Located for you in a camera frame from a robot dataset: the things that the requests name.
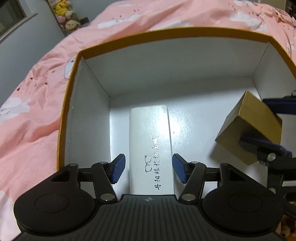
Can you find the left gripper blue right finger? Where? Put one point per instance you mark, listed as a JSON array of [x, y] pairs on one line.
[[185, 169]]

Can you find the orange cardboard storage box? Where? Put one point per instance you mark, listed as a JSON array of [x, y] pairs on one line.
[[198, 73]]

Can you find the small brown cardboard box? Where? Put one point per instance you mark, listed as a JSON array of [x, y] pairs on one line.
[[252, 118]]

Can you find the window with dark frame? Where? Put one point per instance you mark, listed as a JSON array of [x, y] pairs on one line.
[[13, 15]]

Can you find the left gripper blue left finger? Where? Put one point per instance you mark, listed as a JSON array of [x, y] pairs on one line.
[[109, 171]]

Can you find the white glasses case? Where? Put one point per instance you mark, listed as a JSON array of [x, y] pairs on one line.
[[150, 165]]

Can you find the pink cloud-print duvet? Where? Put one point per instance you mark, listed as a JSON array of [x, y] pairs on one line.
[[30, 117]]

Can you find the hanging stack of plush toys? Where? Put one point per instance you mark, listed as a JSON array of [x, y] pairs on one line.
[[65, 15]]

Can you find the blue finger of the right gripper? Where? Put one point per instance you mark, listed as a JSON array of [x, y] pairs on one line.
[[256, 146], [285, 105]]

